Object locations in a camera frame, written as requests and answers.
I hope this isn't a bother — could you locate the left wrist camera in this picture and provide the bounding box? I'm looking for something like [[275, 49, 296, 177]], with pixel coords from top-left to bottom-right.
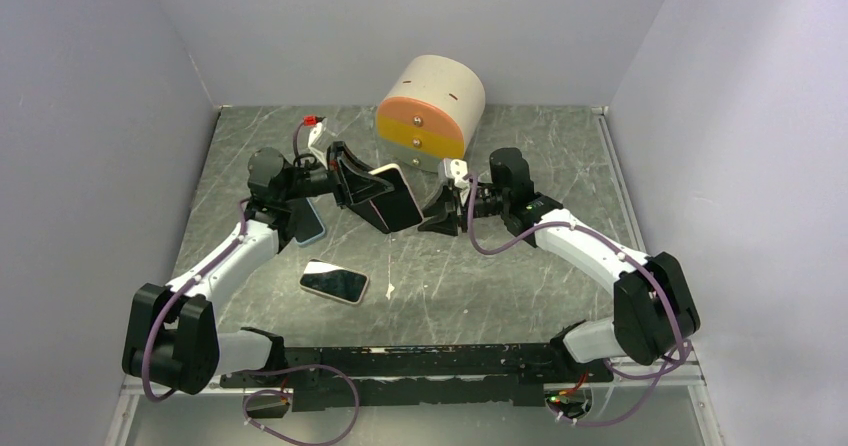
[[305, 116, 327, 168]]

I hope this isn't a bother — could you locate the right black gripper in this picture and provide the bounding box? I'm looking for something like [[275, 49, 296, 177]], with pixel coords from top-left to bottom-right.
[[417, 185, 509, 237]]

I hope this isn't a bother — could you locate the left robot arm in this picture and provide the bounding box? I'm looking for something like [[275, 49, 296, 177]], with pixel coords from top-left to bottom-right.
[[121, 141, 403, 402]]

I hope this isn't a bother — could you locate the bare black phone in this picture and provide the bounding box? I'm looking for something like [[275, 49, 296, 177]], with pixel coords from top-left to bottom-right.
[[349, 193, 423, 234]]

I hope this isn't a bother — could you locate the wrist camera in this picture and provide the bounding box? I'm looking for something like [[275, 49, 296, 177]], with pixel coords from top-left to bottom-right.
[[305, 116, 327, 168], [437, 158, 470, 191]]

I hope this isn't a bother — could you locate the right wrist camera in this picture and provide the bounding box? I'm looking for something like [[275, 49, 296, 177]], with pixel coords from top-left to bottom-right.
[[437, 158, 470, 191]]

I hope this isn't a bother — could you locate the round pastel drawer cabinet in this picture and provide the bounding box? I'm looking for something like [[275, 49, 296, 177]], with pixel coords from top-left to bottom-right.
[[375, 54, 486, 172]]

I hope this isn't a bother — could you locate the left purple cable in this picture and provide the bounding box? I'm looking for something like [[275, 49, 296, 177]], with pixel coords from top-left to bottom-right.
[[140, 121, 362, 446]]

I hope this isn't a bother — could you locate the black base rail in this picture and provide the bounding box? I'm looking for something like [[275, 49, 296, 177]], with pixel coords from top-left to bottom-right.
[[220, 343, 613, 412]]

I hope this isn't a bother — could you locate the phone in cream case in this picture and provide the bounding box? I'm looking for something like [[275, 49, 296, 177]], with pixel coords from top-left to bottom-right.
[[299, 259, 369, 305]]

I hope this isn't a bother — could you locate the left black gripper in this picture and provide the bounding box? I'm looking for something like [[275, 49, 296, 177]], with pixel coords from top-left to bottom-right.
[[281, 141, 394, 210]]

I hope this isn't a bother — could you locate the phone in blue case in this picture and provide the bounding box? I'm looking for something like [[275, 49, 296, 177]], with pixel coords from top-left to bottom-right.
[[292, 198, 326, 247]]

